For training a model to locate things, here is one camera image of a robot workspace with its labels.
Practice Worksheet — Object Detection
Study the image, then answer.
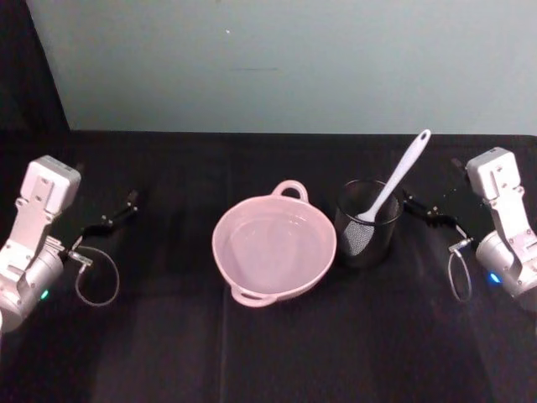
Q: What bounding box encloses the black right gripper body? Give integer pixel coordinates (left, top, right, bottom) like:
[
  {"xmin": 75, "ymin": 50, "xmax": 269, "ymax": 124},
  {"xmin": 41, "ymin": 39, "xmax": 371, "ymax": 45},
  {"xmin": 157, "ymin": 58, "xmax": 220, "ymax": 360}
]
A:
[{"xmin": 457, "ymin": 195, "xmax": 495, "ymax": 253}]

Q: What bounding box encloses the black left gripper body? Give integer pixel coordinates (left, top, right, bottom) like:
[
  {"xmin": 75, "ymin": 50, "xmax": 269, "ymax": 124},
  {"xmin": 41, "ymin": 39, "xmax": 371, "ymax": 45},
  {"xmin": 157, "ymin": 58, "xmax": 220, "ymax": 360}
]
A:
[{"xmin": 53, "ymin": 184, "xmax": 94, "ymax": 254}]

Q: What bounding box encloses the white plastic spoon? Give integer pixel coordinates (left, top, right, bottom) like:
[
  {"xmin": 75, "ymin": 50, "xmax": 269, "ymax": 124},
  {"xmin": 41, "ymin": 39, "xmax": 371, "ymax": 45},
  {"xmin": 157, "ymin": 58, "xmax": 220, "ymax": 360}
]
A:
[{"xmin": 355, "ymin": 128, "xmax": 433, "ymax": 223}]

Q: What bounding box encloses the black mesh cup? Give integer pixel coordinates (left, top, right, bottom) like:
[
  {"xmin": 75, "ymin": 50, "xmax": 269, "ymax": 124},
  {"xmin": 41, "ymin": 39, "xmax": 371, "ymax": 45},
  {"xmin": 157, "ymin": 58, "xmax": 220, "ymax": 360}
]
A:
[{"xmin": 335, "ymin": 179, "xmax": 405, "ymax": 270}]

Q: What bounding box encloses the black table cloth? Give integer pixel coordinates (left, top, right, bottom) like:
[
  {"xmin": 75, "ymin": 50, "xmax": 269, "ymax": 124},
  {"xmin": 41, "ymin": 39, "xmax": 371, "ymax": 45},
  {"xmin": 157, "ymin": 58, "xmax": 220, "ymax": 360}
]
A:
[{"xmin": 0, "ymin": 128, "xmax": 537, "ymax": 403}]

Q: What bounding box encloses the right gripper thin cable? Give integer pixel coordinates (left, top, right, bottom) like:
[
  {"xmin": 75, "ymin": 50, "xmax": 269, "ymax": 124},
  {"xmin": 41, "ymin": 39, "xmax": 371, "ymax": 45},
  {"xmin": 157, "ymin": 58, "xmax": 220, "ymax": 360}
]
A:
[{"xmin": 447, "ymin": 236, "xmax": 474, "ymax": 303}]

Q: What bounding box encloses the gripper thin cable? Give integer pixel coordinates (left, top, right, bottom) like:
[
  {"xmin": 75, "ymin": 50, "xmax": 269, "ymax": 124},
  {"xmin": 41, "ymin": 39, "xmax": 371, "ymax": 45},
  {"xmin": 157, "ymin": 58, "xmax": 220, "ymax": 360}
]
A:
[
  {"xmin": 447, "ymin": 236, "xmax": 474, "ymax": 303},
  {"xmin": 66, "ymin": 245, "xmax": 121, "ymax": 307}
]

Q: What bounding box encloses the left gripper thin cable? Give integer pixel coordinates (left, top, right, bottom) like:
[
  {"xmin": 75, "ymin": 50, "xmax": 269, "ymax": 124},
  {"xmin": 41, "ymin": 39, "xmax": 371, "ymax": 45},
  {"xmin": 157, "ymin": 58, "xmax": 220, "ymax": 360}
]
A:
[{"xmin": 66, "ymin": 245, "xmax": 121, "ymax": 307}]

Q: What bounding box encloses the pink two-handled bowl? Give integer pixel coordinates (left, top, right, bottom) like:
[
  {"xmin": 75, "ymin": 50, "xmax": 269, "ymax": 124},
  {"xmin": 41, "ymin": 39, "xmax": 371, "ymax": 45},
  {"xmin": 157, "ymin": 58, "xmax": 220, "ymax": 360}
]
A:
[{"xmin": 211, "ymin": 180, "xmax": 339, "ymax": 309}]

